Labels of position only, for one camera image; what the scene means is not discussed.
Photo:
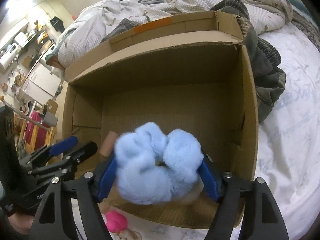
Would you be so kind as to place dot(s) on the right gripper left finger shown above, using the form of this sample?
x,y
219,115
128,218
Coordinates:
x,y
105,175

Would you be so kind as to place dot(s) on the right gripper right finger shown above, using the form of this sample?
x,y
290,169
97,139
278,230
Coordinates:
x,y
211,179

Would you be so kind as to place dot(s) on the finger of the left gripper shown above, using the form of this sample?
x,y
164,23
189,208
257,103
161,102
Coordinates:
x,y
68,165
42,155

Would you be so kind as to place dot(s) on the pink rubber duck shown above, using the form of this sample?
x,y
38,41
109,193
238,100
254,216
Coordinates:
x,y
115,222

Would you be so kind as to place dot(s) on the fluffy light blue scrunchie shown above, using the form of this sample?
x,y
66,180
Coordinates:
x,y
155,168

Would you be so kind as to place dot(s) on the person's left hand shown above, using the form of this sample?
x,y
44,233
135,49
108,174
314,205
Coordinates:
x,y
21,223

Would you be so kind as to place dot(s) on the pink suitcase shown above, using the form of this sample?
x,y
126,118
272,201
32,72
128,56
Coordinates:
x,y
34,137

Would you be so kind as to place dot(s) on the small floor cardboard box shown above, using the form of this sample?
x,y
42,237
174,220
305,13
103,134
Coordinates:
x,y
51,106

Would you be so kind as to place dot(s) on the white low cabinet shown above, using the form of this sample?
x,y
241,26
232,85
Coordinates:
x,y
40,85

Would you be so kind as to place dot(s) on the white floral duvet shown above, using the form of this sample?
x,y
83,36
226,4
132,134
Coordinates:
x,y
288,139

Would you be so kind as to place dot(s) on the brown cardboard box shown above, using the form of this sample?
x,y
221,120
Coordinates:
x,y
190,71

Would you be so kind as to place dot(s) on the dark camouflage jacket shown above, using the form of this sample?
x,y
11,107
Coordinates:
x,y
269,79

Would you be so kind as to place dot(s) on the beige waffle blanket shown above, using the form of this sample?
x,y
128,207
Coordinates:
x,y
106,18

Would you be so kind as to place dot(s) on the black white patterned cloth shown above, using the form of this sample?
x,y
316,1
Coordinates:
x,y
307,28

